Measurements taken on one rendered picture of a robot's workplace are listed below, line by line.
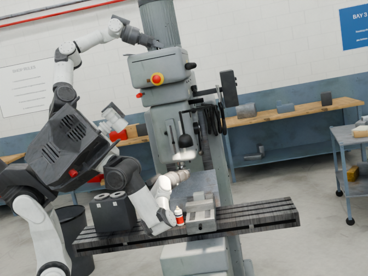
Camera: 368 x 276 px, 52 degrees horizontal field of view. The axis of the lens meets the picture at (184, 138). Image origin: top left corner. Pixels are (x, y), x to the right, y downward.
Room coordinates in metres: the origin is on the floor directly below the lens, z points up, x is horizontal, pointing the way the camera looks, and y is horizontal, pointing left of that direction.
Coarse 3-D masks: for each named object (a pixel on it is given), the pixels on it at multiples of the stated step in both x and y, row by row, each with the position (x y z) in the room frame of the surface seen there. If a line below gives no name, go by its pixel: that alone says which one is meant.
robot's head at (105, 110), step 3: (111, 102) 1.66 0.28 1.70; (108, 105) 1.64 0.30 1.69; (111, 105) 1.64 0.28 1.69; (114, 105) 1.67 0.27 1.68; (105, 108) 1.64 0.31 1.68; (108, 108) 1.65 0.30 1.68; (114, 108) 1.64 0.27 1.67; (117, 108) 1.67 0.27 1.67; (102, 111) 1.65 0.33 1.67; (105, 111) 1.64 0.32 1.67; (117, 111) 1.64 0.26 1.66; (120, 111) 1.67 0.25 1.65; (102, 114) 1.65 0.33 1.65; (120, 114) 1.65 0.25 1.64; (123, 114) 1.67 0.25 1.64; (123, 117) 1.65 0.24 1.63
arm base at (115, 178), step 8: (112, 160) 1.55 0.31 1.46; (120, 160) 1.58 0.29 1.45; (136, 160) 1.57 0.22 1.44; (104, 168) 1.48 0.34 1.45; (112, 168) 1.46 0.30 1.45; (104, 176) 1.49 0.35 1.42; (112, 176) 1.46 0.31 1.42; (120, 176) 1.45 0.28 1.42; (112, 184) 1.47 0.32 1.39; (120, 184) 1.45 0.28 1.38
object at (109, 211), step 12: (120, 192) 2.09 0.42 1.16; (96, 204) 2.03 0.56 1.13; (108, 204) 2.02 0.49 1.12; (120, 204) 2.00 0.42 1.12; (132, 204) 2.08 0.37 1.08; (96, 216) 2.04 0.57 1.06; (108, 216) 2.02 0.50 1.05; (120, 216) 2.00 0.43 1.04; (132, 216) 2.05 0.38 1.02; (96, 228) 2.04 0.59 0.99; (108, 228) 2.03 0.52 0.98; (120, 228) 2.01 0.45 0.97
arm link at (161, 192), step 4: (160, 176) 1.78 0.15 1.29; (164, 176) 1.79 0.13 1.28; (160, 180) 1.75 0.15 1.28; (164, 180) 1.76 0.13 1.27; (168, 180) 1.78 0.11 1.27; (160, 184) 1.73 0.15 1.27; (164, 184) 1.74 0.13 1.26; (168, 184) 1.75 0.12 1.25; (160, 188) 1.71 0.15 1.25; (164, 188) 1.71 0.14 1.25; (168, 188) 1.72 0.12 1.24; (160, 192) 1.70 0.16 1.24; (164, 192) 1.70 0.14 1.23; (168, 192) 1.71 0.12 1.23; (156, 196) 1.70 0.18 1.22; (160, 196) 1.69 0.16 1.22; (164, 196) 1.70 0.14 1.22; (168, 196) 1.71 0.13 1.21; (168, 200) 1.71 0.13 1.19
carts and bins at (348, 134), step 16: (336, 128) 4.02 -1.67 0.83; (352, 128) 3.89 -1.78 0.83; (352, 144) 3.35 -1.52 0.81; (336, 160) 4.10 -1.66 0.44; (336, 176) 4.11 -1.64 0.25; (352, 176) 3.70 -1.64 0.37; (336, 192) 4.12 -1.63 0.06; (352, 192) 3.44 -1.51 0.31; (64, 208) 3.73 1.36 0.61; (80, 208) 3.67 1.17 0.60; (64, 224) 3.29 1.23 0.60; (80, 224) 3.40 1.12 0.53; (352, 224) 3.38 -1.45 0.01; (64, 240) 3.29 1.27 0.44; (80, 256) 3.35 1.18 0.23; (80, 272) 3.34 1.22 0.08
